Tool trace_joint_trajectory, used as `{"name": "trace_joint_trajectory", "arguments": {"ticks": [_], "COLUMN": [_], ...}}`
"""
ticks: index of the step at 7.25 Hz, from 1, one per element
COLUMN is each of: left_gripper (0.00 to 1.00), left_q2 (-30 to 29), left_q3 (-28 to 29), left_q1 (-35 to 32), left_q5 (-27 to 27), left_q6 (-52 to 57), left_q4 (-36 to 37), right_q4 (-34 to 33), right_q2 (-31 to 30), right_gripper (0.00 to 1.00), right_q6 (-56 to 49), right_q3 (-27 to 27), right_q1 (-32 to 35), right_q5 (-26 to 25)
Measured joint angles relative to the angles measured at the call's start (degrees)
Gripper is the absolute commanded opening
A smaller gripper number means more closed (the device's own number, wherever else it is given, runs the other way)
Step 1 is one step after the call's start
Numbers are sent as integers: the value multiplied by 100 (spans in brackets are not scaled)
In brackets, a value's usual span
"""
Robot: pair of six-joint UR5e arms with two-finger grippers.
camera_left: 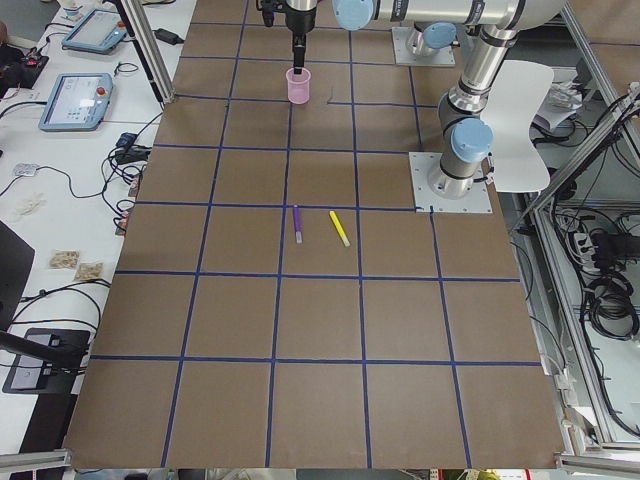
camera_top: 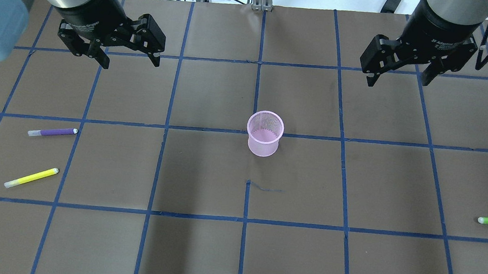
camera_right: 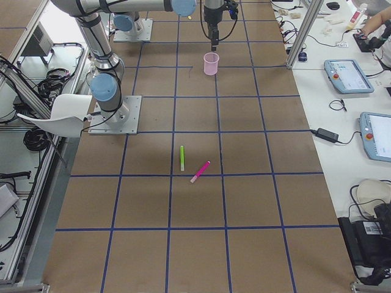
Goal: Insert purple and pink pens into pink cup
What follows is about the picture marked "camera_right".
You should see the blue teach pendant near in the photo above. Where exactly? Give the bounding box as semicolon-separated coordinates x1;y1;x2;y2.
359;112;390;162

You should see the blue teach pendant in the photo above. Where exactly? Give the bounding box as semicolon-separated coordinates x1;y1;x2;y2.
323;59;374;94
359;112;390;162

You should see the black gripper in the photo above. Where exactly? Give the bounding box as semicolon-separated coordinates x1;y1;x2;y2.
203;0;238;51

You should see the pink pen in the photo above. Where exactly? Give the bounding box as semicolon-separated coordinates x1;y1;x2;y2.
190;161;211;183

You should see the person's hand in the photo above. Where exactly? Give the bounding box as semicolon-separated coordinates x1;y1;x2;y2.
357;29;373;40

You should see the green pen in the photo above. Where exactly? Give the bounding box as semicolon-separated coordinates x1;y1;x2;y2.
180;145;185;172

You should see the pink mesh cup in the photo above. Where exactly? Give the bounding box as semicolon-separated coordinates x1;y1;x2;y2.
203;52;219;76

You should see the black power adapter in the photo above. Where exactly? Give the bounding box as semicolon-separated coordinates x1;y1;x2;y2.
310;128;338;143

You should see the blue teach pendant far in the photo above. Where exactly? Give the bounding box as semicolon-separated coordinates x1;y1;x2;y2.
323;59;374;94

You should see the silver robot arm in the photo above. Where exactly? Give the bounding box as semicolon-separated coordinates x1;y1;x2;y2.
53;1;238;126
114;12;144;35

